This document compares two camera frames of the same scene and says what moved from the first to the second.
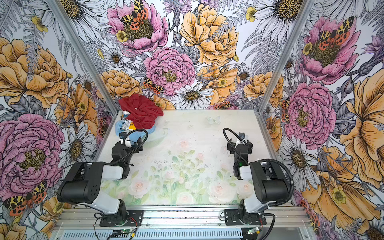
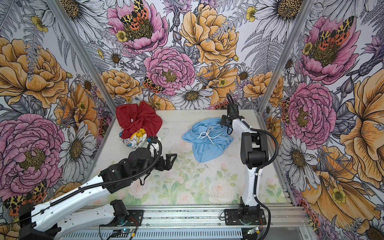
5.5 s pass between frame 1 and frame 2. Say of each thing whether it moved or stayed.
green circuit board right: stayed
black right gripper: moved
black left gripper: moved
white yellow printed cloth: moved
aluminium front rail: stayed
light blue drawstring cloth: moved
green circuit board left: stayed
